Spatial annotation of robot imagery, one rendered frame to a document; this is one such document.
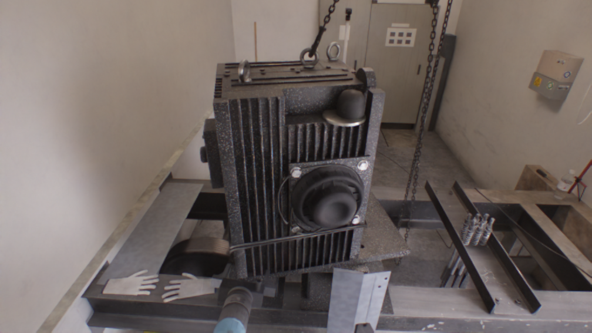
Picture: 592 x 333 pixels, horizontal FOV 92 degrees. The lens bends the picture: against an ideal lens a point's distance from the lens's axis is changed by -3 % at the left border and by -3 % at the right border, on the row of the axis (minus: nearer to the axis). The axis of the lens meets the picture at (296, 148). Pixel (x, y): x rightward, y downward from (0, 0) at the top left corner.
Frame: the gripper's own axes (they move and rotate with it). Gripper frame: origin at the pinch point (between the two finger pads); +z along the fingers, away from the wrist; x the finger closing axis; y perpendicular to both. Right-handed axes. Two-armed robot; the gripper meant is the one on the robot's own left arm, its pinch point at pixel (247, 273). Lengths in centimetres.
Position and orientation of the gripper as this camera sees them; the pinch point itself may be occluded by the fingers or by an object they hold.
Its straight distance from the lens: 108.9
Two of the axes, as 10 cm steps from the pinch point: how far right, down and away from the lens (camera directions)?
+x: -9.9, -1.7, -0.2
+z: 0.0, -1.3, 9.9
